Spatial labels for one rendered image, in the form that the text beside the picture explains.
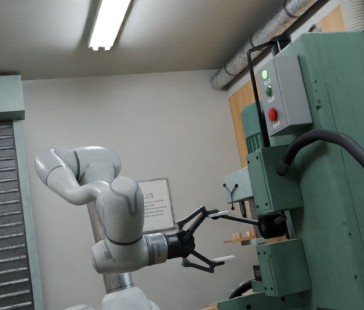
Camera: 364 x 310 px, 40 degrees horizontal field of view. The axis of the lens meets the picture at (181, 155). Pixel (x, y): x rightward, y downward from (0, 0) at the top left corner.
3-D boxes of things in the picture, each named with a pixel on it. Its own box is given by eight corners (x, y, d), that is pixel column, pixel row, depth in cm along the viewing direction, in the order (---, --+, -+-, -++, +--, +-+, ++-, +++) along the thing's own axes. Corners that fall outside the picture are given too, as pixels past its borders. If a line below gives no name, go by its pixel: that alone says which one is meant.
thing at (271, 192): (285, 211, 125) (273, 152, 128) (304, 206, 117) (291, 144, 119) (255, 216, 122) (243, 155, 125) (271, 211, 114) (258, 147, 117)
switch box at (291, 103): (291, 135, 119) (277, 70, 121) (313, 123, 109) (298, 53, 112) (268, 137, 117) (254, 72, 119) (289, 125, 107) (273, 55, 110)
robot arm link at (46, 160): (47, 163, 173) (83, 160, 181) (28, 141, 185) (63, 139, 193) (43, 196, 178) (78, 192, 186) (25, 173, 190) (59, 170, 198)
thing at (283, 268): (297, 288, 124) (287, 239, 126) (312, 289, 117) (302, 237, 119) (263, 296, 121) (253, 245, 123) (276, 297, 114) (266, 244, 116)
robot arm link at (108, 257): (149, 276, 144) (150, 240, 138) (95, 287, 140) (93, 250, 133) (140, 253, 153) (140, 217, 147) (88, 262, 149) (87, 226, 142)
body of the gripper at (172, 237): (169, 262, 144) (199, 257, 147) (165, 233, 145) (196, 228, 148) (162, 259, 152) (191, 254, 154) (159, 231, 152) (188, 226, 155)
